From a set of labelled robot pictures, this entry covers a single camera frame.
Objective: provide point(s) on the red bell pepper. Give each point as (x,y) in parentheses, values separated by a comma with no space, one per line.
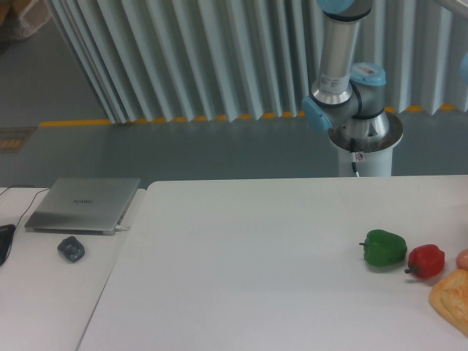
(425,261)

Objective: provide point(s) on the silver closed laptop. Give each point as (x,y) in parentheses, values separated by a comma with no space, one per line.
(93,206)

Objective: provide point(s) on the dark grey mouse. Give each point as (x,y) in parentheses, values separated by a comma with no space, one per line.
(71,249)

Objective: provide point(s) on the black keyboard edge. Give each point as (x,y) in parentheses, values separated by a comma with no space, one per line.
(6,237)

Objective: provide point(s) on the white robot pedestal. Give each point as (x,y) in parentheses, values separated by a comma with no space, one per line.
(374,164)

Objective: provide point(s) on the white pleated curtain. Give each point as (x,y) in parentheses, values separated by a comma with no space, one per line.
(186,59)

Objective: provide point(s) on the green bell pepper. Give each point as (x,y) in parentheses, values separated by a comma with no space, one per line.
(382,248)

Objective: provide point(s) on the golden bread loaf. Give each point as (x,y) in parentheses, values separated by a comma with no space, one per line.
(448,297)

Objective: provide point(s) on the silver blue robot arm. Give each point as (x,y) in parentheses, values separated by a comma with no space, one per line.
(347,84)

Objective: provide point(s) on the pink round fruit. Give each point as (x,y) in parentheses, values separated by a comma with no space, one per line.
(462,260)

